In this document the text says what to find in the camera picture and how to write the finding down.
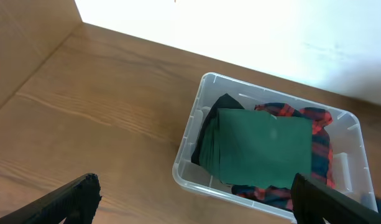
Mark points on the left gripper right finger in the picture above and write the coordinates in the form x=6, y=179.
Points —
x=315, y=203

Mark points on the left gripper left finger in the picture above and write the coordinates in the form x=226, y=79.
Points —
x=75, y=202

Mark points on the red plaid flannel shirt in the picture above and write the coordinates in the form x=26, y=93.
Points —
x=322, y=156

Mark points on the clear plastic storage bin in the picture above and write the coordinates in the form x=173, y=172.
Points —
x=350, y=168

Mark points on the green garment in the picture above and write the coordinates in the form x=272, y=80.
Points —
x=244, y=147

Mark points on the black cloth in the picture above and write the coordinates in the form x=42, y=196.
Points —
x=225, y=101

